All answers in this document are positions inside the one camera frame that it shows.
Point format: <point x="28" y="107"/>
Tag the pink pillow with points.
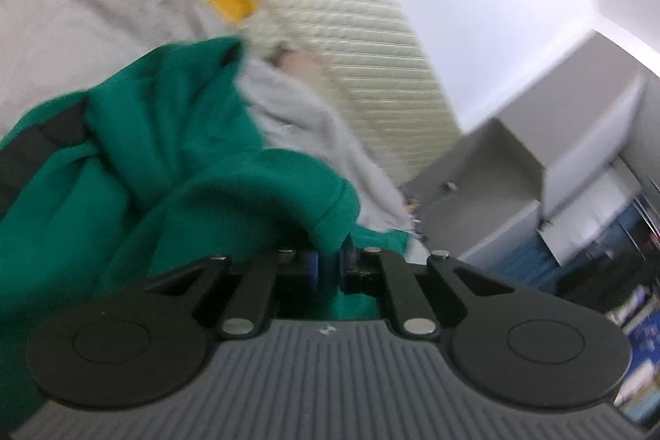
<point x="300" y="66"/>

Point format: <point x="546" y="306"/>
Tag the cream quilted mattress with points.
<point x="361" y="33"/>

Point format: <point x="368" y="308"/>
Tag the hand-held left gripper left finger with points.
<point x="310" y="266"/>

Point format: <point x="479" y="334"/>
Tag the grey textured bed sheet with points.
<point x="62" y="7"/>

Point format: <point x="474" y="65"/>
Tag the green sweatshirt with white print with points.
<point x="180" y="161"/>

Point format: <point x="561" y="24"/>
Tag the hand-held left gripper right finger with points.
<point x="345" y="260"/>

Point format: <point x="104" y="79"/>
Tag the grey cabinet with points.
<point x="515" y="161"/>

